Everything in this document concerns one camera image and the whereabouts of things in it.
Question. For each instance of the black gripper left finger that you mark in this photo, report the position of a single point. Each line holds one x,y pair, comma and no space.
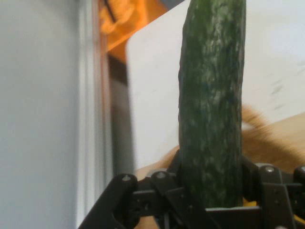
124,198

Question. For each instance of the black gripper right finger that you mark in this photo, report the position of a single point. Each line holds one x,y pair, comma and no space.
274,190

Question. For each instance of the long dark green cucumber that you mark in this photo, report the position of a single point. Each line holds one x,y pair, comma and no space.
212,95

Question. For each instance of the big orange toy block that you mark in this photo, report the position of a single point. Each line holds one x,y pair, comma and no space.
128,26

